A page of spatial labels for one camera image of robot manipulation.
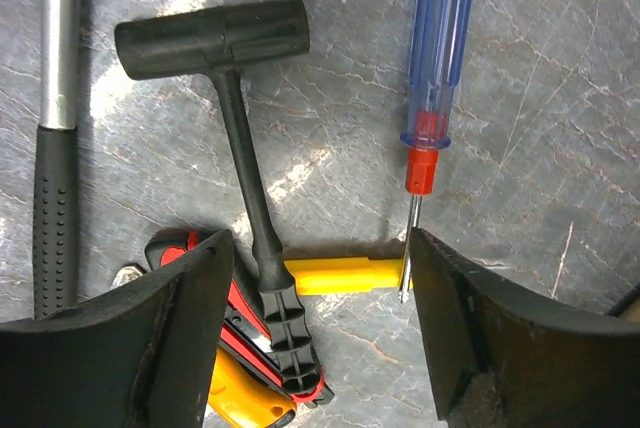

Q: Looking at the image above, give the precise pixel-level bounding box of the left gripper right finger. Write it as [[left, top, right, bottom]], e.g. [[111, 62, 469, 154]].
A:
[[410, 229, 639, 427]]

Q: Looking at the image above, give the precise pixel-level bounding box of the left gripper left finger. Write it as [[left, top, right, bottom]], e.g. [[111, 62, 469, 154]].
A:
[[1, 231, 234, 427]]

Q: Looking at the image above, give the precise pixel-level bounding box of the tan plastic tool box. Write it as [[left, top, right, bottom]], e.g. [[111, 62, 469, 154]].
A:
[[607, 284, 640, 322]]

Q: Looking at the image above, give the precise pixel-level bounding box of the yellow utility knife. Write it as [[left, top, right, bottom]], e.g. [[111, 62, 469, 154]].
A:
[[208, 348, 297, 427]]

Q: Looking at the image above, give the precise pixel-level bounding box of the claw hammer black grip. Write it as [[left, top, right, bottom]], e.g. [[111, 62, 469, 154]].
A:
[[31, 0, 83, 320]]

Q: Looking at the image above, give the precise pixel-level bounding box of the black rubber mallet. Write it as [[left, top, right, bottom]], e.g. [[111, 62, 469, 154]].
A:
[[114, 0, 323, 395]]

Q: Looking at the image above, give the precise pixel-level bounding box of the yellow handle screwdriver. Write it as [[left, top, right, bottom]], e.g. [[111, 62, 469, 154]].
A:
[[285, 257, 402, 296]]

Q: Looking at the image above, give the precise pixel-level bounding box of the blue handle screwdriver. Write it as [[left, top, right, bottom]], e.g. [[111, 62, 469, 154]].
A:
[[397, 0, 482, 305]]

